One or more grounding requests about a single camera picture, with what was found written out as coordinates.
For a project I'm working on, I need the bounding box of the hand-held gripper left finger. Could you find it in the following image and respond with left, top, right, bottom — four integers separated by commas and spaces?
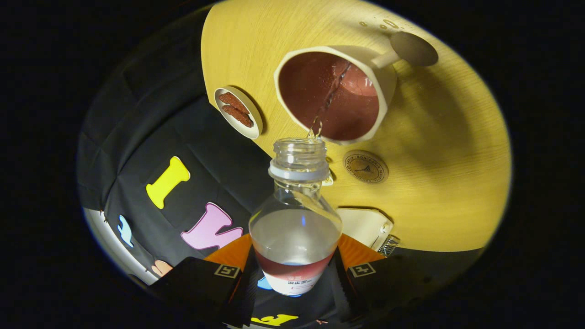
149, 234, 260, 327

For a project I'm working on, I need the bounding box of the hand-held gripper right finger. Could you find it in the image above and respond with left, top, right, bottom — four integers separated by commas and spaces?
328, 234, 441, 327

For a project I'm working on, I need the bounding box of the clear juice bottle red label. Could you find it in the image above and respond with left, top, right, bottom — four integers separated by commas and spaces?
249, 138, 343, 297

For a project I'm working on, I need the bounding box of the round wooden coaster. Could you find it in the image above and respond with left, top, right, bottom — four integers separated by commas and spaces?
343, 150, 389, 184

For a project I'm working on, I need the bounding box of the beige cup brown inside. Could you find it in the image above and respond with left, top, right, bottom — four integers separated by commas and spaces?
273, 31, 439, 146

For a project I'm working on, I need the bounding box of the white toaster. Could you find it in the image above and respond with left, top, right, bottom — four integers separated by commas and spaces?
336, 208, 394, 252

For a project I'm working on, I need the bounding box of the wooden table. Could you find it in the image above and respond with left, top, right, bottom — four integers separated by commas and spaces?
201, 0, 511, 253

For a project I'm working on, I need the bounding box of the round white plate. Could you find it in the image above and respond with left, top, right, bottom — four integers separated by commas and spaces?
214, 86, 264, 140

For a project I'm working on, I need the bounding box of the red meat piece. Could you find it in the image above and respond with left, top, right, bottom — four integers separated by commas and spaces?
222, 105, 254, 128
218, 92, 250, 115

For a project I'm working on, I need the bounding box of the metal wire basket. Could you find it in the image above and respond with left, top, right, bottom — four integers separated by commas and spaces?
377, 234, 401, 256

